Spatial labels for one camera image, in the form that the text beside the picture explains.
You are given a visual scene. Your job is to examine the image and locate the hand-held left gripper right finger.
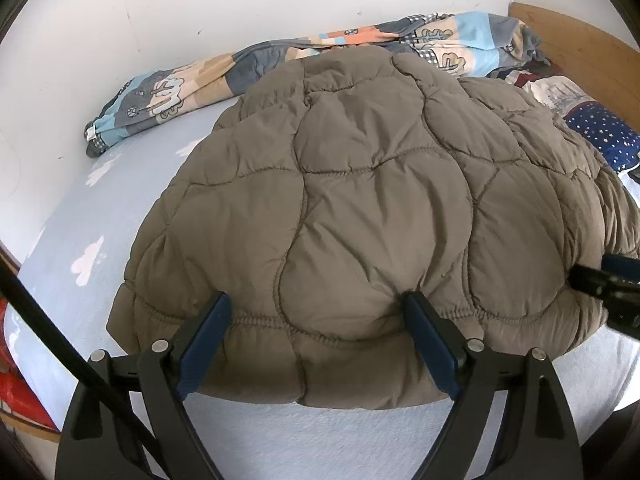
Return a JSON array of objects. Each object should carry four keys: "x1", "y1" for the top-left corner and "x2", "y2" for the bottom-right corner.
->
[{"x1": 402, "y1": 291, "x2": 583, "y2": 480}]

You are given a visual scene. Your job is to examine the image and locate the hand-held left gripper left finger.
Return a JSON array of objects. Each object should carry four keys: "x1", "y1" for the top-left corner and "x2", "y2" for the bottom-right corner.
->
[{"x1": 55, "y1": 291, "x2": 233, "y2": 480}]

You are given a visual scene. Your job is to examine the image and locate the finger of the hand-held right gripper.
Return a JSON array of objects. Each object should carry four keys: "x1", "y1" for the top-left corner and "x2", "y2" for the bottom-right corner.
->
[{"x1": 570, "y1": 252, "x2": 640, "y2": 333}]

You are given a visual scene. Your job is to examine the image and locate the brown quilted jacket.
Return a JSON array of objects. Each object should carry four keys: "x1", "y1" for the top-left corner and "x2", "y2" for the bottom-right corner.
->
[{"x1": 106, "y1": 45, "x2": 640, "y2": 408}]

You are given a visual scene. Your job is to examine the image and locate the navy star-print cloth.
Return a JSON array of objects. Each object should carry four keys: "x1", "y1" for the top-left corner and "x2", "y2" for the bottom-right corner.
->
[{"x1": 562, "y1": 101, "x2": 640, "y2": 173}]

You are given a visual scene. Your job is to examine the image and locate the red bag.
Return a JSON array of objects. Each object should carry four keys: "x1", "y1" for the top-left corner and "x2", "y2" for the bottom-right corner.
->
[{"x1": 0, "y1": 299, "x2": 58, "y2": 431}]

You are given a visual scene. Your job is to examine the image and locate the white printed cloth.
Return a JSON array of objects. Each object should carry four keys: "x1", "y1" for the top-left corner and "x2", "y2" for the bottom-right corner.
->
[{"x1": 505, "y1": 72, "x2": 591, "y2": 121}]

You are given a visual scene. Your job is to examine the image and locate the wooden headboard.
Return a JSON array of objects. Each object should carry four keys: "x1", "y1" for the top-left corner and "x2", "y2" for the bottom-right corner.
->
[{"x1": 507, "y1": 1, "x2": 640, "y2": 121}]

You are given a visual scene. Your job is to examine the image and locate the patchwork printed quilt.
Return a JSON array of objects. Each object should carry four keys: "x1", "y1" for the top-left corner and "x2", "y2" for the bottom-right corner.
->
[{"x1": 84, "y1": 10, "x2": 551, "y2": 158}]

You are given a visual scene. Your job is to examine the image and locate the black cable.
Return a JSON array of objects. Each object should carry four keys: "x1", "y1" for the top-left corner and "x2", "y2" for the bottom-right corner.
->
[{"x1": 0, "y1": 250, "x2": 161, "y2": 480}]

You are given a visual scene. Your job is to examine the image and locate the wooden bed rail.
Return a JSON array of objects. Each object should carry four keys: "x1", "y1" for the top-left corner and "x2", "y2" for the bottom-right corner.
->
[{"x1": 0, "y1": 402, "x2": 60, "y2": 445}]

